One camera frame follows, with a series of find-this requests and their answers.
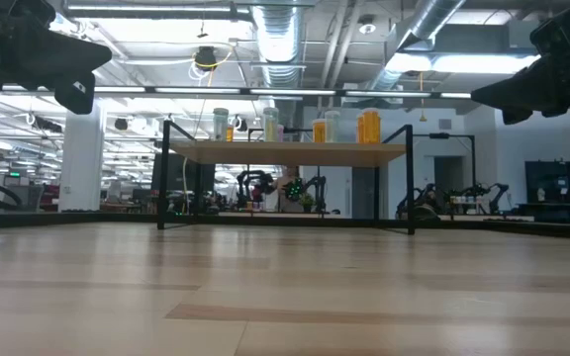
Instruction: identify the person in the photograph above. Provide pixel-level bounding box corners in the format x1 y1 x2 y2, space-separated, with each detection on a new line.
275 166 300 213

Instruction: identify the black monitor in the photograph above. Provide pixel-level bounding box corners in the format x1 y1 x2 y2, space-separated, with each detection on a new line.
150 152 217 194

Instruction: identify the long ceiling light bar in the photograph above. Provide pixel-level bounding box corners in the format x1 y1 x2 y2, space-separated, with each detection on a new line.
0 82 570 103

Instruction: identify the white square column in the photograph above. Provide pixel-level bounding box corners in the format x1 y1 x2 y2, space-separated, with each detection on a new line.
57 98 106 213

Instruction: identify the black aluminium rail frame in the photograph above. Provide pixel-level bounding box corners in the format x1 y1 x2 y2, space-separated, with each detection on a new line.
0 210 570 243

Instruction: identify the silver ceiling air duct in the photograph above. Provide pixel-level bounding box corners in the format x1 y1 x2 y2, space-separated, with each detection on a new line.
250 4 307 130

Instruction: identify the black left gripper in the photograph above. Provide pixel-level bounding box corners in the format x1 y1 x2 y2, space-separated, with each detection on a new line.
0 0 113 116

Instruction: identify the wooden shelf with black frame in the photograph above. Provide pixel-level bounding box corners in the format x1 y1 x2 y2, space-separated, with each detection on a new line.
155 120 417 236

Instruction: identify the black ceiling camera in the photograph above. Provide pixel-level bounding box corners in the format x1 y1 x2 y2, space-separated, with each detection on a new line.
193 44 220 71

